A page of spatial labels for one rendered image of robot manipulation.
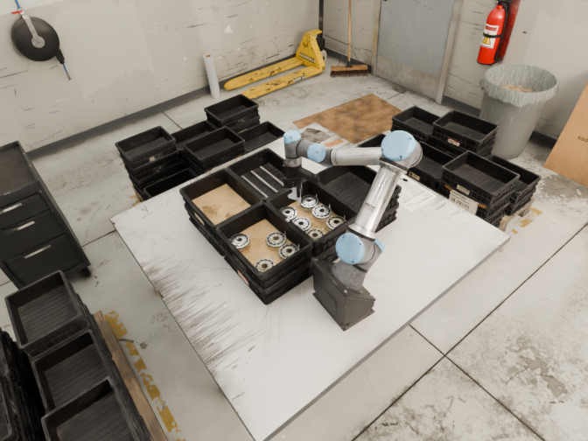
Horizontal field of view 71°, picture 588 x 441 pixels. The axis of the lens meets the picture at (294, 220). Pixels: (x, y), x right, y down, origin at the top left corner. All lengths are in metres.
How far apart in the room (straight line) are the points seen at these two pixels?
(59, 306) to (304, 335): 1.42
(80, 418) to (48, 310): 0.71
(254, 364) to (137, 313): 1.39
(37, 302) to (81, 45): 2.84
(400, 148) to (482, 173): 1.66
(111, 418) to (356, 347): 1.11
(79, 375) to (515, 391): 2.31
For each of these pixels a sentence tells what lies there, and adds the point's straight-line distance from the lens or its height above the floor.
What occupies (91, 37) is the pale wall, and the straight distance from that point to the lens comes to 4.82.
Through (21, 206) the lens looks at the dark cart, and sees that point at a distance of 2.93.
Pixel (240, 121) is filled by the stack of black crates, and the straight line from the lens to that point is 3.67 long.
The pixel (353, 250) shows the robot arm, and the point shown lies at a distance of 1.56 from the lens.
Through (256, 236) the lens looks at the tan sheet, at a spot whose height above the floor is 0.83.
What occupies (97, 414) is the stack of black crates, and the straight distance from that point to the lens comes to 2.18.
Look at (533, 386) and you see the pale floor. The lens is 2.77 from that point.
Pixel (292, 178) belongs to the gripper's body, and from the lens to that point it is 1.90.
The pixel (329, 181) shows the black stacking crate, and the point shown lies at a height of 0.84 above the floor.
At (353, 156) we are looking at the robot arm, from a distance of 1.79.
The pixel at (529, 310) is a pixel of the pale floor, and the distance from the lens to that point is 3.06.
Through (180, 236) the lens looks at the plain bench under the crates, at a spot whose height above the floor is 0.70.
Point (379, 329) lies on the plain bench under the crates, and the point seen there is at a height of 0.70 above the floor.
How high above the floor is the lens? 2.30
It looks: 43 degrees down
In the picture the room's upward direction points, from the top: 5 degrees counter-clockwise
